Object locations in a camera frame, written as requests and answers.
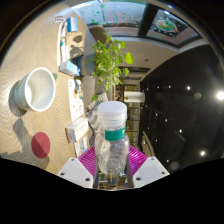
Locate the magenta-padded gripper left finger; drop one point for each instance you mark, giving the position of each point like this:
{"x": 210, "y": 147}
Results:
{"x": 75, "y": 171}

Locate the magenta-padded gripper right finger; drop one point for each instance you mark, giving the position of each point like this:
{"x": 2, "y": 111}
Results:
{"x": 150, "y": 170}

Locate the clear plastic water bottle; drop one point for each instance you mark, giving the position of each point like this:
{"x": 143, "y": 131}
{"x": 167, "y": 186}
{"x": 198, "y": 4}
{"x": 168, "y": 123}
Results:
{"x": 113, "y": 150}

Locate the flat round red coaster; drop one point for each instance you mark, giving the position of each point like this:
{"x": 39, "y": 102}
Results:
{"x": 41, "y": 145}

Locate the printed paper menu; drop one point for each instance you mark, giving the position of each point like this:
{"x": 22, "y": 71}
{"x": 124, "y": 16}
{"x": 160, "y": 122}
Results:
{"x": 76, "y": 100}

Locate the pale green ceramic mug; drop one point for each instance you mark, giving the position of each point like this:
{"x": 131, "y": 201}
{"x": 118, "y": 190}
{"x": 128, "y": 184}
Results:
{"x": 38, "y": 89}

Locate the group of ceiling spotlights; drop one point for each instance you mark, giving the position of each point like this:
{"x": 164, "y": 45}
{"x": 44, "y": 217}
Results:
{"x": 220, "y": 95}

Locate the blue tissue pack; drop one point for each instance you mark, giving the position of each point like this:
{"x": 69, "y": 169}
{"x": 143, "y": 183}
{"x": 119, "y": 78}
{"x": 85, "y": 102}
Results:
{"x": 69, "y": 67}

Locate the green potted plant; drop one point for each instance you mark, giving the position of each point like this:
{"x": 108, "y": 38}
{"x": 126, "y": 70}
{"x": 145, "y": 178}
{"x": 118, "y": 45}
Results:
{"x": 108, "y": 60}

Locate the window with food posters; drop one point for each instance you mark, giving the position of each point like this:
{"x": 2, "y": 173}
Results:
{"x": 166, "y": 25}

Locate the blue white card pack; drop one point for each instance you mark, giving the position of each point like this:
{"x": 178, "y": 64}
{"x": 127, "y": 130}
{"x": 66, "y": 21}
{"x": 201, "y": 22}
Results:
{"x": 72, "y": 24}

